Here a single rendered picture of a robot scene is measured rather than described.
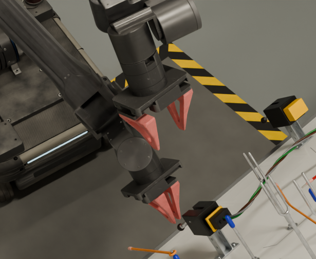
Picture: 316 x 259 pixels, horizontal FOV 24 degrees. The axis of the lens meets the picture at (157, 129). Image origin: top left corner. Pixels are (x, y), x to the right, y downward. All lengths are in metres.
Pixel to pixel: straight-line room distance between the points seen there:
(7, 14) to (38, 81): 1.36
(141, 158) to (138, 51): 0.21
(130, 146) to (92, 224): 1.32
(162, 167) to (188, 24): 0.32
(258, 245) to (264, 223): 0.08
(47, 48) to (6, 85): 1.35
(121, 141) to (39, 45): 0.19
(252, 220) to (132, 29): 0.45
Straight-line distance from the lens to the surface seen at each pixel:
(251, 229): 1.28
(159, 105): 1.08
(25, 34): 1.16
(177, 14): 1.05
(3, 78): 2.53
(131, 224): 2.48
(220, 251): 1.25
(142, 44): 1.04
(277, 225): 1.24
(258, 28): 3.01
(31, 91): 2.48
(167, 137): 2.66
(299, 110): 1.49
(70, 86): 1.20
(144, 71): 1.06
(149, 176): 1.27
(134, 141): 1.18
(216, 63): 2.87
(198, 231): 1.23
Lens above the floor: 2.20
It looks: 55 degrees down
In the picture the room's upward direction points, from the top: straight up
